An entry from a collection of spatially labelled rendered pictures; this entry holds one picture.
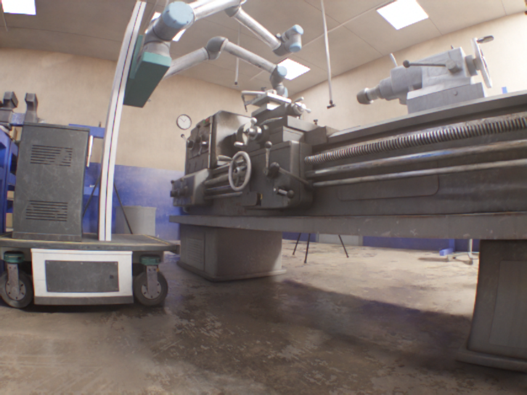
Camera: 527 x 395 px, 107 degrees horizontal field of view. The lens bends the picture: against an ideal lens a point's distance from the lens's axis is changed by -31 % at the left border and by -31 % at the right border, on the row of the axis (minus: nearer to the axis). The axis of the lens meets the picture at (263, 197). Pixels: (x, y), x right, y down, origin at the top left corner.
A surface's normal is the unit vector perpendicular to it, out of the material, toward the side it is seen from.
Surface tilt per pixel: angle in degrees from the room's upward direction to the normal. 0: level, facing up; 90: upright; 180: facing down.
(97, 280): 90
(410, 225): 90
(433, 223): 90
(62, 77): 90
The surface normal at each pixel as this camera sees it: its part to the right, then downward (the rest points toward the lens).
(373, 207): -0.81, -0.06
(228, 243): 0.59, -0.05
